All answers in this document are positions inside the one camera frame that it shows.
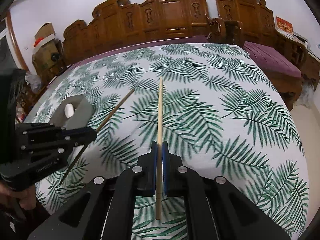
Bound grey metal rectangular tray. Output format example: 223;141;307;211
49;94;94;130

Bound person's left hand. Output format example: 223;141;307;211
1;182;37;210

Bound green leaf pattern tablecloth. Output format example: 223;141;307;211
27;43;309;239

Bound stacked cardboard boxes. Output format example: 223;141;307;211
31;23;65;84

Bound wooden framed glass door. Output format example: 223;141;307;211
1;9;29;71

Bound purple sofa cushion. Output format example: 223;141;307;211
61;35;208;93

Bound purple armchair cushion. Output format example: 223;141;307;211
243;41;302;78

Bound carved wooden sofa bench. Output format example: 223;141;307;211
62;0;226;64

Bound carved wooden armchair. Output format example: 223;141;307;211
216;0;302;80

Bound wooden side table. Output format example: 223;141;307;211
275;31;319;90

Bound red greeting card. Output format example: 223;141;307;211
276;16;293;35

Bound black camera unit green light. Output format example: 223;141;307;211
1;68;26;164

